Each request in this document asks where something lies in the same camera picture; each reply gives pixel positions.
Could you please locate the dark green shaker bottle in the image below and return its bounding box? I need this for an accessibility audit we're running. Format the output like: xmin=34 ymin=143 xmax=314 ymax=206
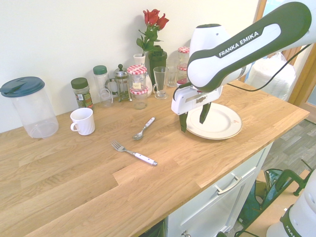
xmin=148 ymin=45 xmax=168 ymax=82

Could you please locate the wooden door frame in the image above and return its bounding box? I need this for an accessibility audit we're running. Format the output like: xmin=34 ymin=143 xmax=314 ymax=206
xmin=287 ymin=41 xmax=316 ymax=109

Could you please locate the white plastic bag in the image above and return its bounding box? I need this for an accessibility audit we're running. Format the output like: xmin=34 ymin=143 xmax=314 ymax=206
xmin=246 ymin=51 xmax=297 ymax=102

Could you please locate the clear pitcher with teal lid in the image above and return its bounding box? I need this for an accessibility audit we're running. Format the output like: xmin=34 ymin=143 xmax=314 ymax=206
xmin=0 ymin=76 xmax=59 ymax=139

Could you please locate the white-handled steel spoon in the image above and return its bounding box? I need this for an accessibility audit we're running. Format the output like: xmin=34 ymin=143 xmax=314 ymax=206
xmin=132 ymin=117 xmax=156 ymax=141

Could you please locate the green clamp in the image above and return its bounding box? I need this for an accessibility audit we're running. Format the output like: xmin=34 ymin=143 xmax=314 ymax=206
xmin=278 ymin=159 xmax=316 ymax=196

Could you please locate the white plate with gold rim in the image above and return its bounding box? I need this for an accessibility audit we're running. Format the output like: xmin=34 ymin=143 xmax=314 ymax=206
xmin=185 ymin=102 xmax=243 ymax=140

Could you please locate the coffee jar with green lid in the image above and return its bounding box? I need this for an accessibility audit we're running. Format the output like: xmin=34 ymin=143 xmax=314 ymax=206
xmin=71 ymin=77 xmax=95 ymax=112

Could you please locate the ribbed glass tumbler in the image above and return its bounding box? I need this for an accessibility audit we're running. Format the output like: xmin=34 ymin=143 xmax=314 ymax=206
xmin=166 ymin=65 xmax=179 ymax=88

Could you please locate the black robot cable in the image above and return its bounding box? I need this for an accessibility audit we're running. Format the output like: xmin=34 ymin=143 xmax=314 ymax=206
xmin=172 ymin=44 xmax=309 ymax=107

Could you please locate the white ribbed mug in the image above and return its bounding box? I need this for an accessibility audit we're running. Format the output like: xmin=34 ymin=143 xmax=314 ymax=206
xmin=70 ymin=107 xmax=96 ymax=136

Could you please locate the handled latte glass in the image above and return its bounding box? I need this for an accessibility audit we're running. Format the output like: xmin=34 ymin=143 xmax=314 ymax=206
xmin=152 ymin=66 xmax=169 ymax=100

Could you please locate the white drawer with metal handle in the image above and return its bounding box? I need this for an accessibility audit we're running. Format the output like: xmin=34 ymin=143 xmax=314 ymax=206
xmin=167 ymin=142 xmax=275 ymax=237

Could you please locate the small jar with gingham lid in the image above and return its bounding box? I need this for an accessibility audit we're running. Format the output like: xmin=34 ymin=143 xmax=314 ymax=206
xmin=176 ymin=63 xmax=190 ymax=86
xmin=130 ymin=87 xmax=149 ymax=110

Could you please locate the metal drawer handle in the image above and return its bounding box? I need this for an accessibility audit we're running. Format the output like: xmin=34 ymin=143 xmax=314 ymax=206
xmin=214 ymin=175 xmax=242 ymax=196

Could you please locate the clear bottle with green lid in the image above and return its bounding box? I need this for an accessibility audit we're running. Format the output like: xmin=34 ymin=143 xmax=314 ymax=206
xmin=92 ymin=65 xmax=111 ymax=104

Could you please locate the red roses bunch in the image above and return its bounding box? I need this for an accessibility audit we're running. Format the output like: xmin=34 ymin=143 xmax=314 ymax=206
xmin=136 ymin=8 xmax=170 ymax=57

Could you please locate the white-handled steel fork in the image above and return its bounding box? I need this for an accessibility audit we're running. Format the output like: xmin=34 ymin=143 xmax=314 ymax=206
xmin=111 ymin=140 xmax=158 ymax=167

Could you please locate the tall jar with gingham lid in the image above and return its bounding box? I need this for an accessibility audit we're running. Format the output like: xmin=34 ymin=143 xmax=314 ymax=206
xmin=126 ymin=65 xmax=148 ymax=91
xmin=177 ymin=46 xmax=191 ymax=66

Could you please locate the glass french press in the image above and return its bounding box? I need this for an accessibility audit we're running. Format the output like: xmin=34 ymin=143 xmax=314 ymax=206
xmin=108 ymin=64 xmax=133 ymax=103

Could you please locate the white ceramic vase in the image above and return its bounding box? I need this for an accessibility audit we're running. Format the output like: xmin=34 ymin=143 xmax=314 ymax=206
xmin=133 ymin=53 xmax=153 ymax=96

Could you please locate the small clear plastic cup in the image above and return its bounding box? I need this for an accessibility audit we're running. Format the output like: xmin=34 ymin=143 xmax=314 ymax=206
xmin=100 ymin=88 xmax=114 ymax=109

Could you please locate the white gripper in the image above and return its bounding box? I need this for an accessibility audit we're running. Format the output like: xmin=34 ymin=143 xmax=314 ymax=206
xmin=171 ymin=85 xmax=224 ymax=133

